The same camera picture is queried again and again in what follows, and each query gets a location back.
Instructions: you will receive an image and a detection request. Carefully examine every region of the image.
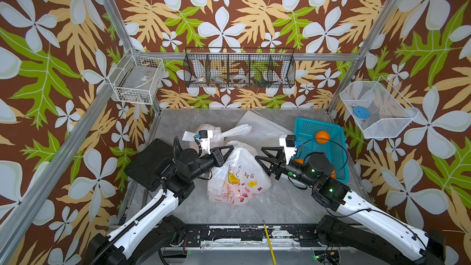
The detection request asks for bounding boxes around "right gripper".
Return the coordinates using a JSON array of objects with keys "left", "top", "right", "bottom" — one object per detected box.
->
[{"left": 258, "top": 148, "right": 319, "bottom": 191}]

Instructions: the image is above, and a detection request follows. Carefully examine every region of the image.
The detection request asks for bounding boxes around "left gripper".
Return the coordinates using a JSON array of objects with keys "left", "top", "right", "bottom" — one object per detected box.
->
[{"left": 187, "top": 144, "right": 231, "bottom": 183}]

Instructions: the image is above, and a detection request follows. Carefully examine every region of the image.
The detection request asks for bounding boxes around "printed white plastic bag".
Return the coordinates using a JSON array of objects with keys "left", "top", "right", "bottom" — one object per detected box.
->
[{"left": 182, "top": 124, "right": 252, "bottom": 149}]

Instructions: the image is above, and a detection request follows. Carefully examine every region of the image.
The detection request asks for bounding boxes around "teal plastic basket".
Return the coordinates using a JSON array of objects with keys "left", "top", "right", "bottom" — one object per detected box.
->
[{"left": 293, "top": 117, "right": 350, "bottom": 184}]

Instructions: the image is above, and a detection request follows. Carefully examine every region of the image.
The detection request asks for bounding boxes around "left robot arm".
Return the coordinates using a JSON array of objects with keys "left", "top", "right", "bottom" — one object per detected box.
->
[{"left": 84, "top": 137, "right": 234, "bottom": 265}]

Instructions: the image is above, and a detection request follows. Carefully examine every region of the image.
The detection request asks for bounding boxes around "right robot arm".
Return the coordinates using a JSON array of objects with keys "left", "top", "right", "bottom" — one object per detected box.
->
[{"left": 255, "top": 147, "right": 446, "bottom": 265}]

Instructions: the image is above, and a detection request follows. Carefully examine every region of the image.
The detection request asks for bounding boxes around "black box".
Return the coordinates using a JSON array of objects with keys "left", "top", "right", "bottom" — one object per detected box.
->
[{"left": 125, "top": 139, "right": 173, "bottom": 191}]

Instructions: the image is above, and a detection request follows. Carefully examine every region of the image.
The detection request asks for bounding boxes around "blue object in basket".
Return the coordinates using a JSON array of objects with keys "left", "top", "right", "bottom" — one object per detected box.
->
[{"left": 353, "top": 106, "right": 370, "bottom": 120}]

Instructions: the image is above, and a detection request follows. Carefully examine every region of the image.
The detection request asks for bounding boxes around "yellow stick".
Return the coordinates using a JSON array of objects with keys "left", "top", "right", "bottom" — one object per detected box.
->
[{"left": 262, "top": 220, "right": 277, "bottom": 265}]

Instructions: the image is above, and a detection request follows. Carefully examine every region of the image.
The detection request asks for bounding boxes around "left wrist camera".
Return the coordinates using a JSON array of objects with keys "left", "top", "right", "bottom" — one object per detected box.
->
[{"left": 194, "top": 130, "right": 213, "bottom": 155}]

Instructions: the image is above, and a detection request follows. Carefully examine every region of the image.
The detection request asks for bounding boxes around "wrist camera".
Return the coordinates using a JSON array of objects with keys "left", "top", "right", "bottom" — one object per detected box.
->
[
  {"left": 279, "top": 134, "right": 298, "bottom": 163},
  {"left": 194, "top": 130, "right": 213, "bottom": 155}
]

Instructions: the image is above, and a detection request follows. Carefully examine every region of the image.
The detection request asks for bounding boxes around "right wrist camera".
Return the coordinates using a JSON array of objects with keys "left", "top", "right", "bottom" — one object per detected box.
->
[{"left": 279, "top": 134, "right": 298, "bottom": 163}]

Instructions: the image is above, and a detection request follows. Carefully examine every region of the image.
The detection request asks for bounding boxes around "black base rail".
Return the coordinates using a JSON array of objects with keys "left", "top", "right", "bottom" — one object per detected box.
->
[{"left": 150, "top": 220, "right": 347, "bottom": 248}]

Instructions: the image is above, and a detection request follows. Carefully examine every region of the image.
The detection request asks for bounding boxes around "black wire basket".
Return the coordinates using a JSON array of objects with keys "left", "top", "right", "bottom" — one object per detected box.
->
[{"left": 183, "top": 47, "right": 296, "bottom": 88}]

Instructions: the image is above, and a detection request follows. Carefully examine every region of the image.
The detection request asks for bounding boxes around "white wire basket left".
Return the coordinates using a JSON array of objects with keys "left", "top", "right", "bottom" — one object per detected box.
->
[{"left": 109, "top": 50, "right": 165, "bottom": 105}]

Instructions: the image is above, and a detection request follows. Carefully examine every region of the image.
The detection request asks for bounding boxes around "white wire basket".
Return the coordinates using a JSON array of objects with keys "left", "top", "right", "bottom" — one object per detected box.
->
[
  {"left": 340, "top": 77, "right": 419, "bottom": 139},
  {"left": 109, "top": 50, "right": 165, "bottom": 105}
]

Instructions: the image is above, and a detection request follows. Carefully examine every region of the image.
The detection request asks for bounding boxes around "white wire basket right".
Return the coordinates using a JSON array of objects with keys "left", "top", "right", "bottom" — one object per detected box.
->
[{"left": 340, "top": 77, "right": 419, "bottom": 139}]

